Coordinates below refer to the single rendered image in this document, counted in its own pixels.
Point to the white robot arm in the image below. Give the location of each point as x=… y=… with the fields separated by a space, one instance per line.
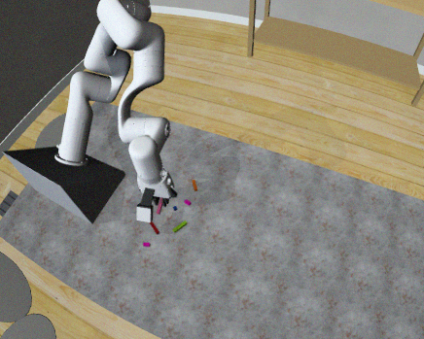
x=127 y=23

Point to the lime green rod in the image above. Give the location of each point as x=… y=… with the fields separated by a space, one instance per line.
x=179 y=226

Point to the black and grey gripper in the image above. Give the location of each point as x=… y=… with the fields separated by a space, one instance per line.
x=162 y=189

